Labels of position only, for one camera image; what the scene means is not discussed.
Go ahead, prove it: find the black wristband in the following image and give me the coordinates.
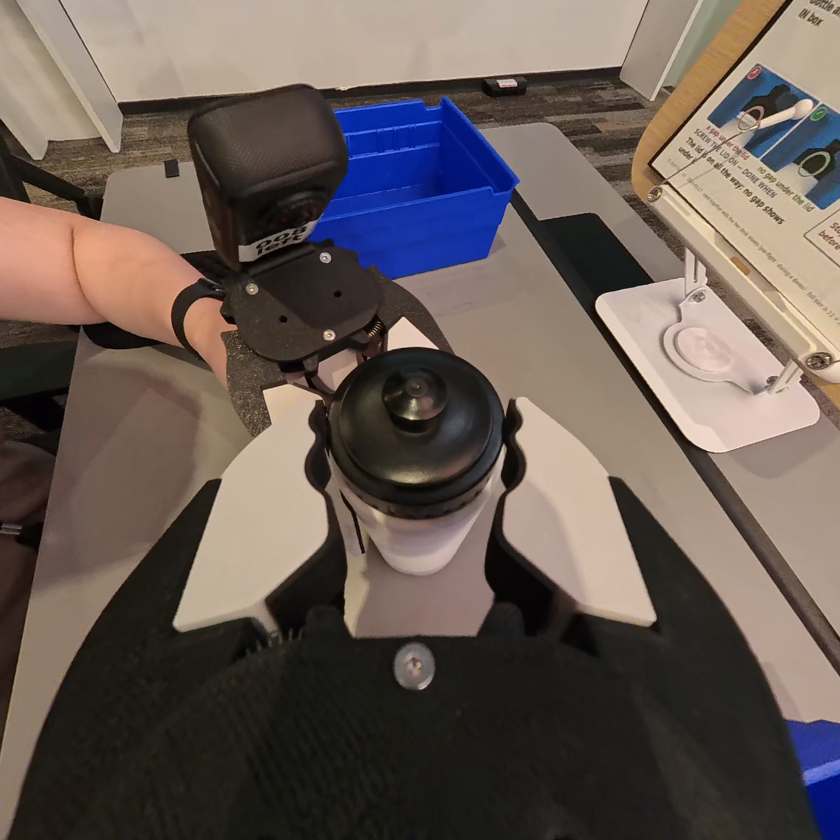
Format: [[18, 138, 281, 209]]
[[171, 279, 227, 363]]

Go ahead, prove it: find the black bottle lid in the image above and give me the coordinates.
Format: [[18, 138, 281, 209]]
[[326, 348, 508, 509]]

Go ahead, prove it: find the black rectangular pad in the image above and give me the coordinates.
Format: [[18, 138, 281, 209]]
[[538, 213, 657, 309]]

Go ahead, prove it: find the person's left forearm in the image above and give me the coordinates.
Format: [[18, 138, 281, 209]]
[[0, 197, 227, 368]]

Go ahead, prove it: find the person's left hand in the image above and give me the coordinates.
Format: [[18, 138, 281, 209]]
[[187, 303, 236, 389]]

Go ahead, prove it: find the printed instruction sheet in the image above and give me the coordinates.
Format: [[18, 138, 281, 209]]
[[650, 0, 840, 342]]

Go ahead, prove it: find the white plastic bottle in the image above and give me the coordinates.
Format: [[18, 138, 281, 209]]
[[328, 453, 506, 577]]

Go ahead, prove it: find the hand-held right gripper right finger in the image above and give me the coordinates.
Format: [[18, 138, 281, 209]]
[[486, 396, 658, 627]]

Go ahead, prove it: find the wooden display board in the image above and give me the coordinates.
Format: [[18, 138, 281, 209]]
[[631, 0, 840, 408]]

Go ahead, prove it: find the blue plastic bin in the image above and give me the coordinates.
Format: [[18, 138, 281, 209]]
[[784, 718, 840, 840], [308, 97, 519, 280]]

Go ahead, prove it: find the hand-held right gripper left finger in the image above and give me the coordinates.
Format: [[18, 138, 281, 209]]
[[172, 397, 347, 632]]

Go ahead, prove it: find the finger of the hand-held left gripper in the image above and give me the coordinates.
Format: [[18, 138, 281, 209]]
[[262, 384, 370, 636], [386, 317, 441, 355]]

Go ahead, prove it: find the dark chair seat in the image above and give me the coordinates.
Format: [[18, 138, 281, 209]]
[[0, 341, 81, 403]]

